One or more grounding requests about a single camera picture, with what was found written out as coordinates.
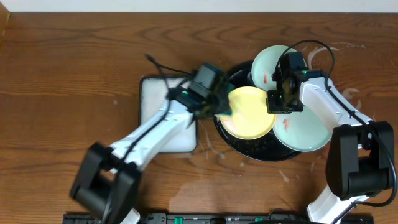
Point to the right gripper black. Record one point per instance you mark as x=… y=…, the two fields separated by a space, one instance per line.
x=272 y=107

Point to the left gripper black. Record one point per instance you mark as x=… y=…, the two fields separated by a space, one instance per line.
x=218 y=101

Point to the green yellow sponge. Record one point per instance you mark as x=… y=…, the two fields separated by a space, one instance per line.
x=225 y=114

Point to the yellow plate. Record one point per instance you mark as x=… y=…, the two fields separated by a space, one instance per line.
x=250 y=119

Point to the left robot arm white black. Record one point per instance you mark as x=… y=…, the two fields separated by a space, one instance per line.
x=107 y=182

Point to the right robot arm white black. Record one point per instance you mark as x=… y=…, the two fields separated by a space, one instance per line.
x=360 y=167

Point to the round black tray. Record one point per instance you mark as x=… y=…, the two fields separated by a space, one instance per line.
x=266 y=148

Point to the mint green plate far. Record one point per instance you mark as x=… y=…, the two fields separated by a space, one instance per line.
x=263 y=67

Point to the mint green plate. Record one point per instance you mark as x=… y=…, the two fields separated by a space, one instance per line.
x=263 y=67
x=301 y=131

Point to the mint green plate near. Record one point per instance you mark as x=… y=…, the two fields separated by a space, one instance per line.
x=301 y=131

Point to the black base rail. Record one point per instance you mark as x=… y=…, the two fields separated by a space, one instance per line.
x=163 y=218

